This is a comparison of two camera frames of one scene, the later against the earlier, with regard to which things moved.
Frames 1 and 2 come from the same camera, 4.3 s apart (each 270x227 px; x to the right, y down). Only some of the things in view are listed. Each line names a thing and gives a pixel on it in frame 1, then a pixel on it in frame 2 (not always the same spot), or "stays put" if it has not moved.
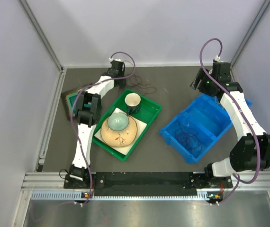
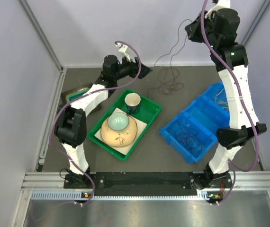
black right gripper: [200, 75] → [191, 29]
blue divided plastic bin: [193, 131] stays put
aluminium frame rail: [51, 186] stays put
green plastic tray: [148, 110] stays put
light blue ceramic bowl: [118, 121] stays put
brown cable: [136, 81] → [168, 78]
